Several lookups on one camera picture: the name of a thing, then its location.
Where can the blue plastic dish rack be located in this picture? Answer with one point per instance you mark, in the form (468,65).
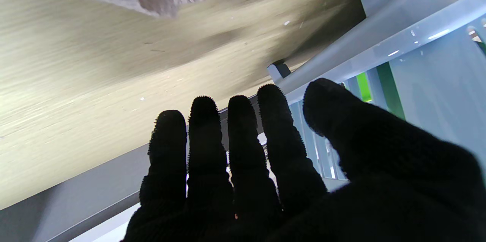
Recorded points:
(436,82)

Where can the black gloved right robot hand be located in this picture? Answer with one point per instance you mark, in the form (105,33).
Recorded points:
(379,189)

